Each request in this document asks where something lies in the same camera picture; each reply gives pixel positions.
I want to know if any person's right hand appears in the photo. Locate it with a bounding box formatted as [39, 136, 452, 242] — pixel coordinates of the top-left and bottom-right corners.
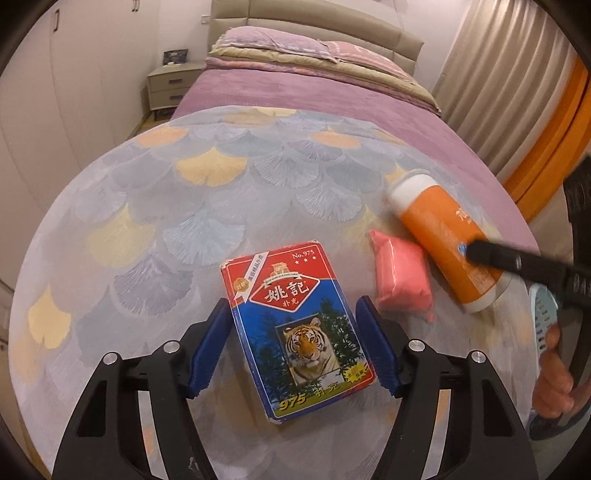
[531, 322, 574, 420]

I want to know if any red blue playing card box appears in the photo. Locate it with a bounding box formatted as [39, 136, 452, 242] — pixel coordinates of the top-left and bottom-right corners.
[220, 240, 377, 423]

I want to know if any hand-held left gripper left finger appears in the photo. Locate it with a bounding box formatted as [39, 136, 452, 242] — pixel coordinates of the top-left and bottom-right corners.
[52, 298, 232, 480]

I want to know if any leaf patterned tablecloth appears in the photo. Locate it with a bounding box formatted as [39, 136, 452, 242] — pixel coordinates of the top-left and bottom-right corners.
[7, 105, 555, 480]

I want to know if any light blue plastic basket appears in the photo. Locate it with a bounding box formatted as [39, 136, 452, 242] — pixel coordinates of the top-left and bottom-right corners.
[527, 283, 563, 370]

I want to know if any folded beige quilt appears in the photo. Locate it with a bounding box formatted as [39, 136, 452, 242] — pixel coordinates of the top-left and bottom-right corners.
[205, 46, 443, 116]

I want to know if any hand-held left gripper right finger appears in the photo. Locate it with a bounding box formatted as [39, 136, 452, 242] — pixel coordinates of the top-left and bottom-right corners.
[355, 295, 532, 480]

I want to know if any beige nightstand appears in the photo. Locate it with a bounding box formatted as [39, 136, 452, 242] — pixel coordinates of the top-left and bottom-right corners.
[147, 61, 205, 121]

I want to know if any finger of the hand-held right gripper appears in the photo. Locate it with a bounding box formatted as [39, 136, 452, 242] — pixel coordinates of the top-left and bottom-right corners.
[464, 238, 579, 283]

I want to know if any beige curtain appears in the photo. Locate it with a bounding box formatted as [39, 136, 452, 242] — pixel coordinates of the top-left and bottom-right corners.
[431, 0, 578, 176]

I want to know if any orange canister with white lid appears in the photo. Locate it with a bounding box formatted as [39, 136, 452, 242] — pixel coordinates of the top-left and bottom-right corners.
[385, 169, 513, 315]

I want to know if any beige upholstered headboard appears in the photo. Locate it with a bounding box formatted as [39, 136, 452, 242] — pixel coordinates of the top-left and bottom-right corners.
[210, 0, 424, 77]

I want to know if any white wardrobe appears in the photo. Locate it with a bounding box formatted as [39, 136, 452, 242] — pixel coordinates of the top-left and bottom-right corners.
[0, 0, 213, 287]

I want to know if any purple bedspread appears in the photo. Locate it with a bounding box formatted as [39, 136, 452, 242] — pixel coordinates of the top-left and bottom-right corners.
[170, 68, 541, 259]

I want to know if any pink pillow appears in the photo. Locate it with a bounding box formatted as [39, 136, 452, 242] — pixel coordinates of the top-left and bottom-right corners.
[323, 41, 414, 77]

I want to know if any pink soft packet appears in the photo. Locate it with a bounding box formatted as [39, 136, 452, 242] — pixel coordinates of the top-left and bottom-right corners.
[369, 229, 435, 324]

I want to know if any purple pillow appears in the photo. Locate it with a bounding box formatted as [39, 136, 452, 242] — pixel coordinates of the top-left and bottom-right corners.
[213, 26, 342, 63]

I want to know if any orange curtain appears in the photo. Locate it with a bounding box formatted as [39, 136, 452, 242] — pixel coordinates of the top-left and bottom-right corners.
[503, 60, 591, 222]

